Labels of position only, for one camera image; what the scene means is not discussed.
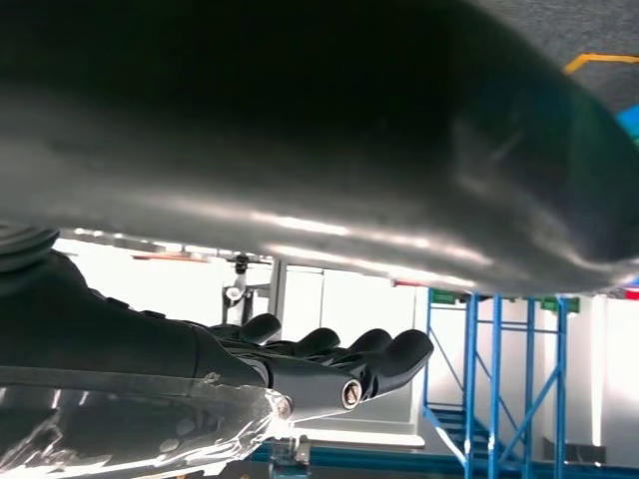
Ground blue metal shelf rack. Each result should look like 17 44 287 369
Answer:
249 102 639 479

